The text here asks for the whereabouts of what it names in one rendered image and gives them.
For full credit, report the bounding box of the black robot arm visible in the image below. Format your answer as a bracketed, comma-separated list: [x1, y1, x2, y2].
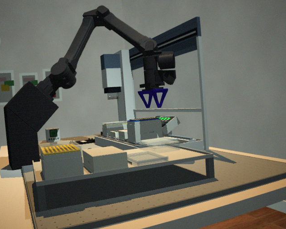
[36, 5, 176, 101]

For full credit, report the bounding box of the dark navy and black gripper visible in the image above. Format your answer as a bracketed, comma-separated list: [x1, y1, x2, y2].
[138, 69, 168, 108]

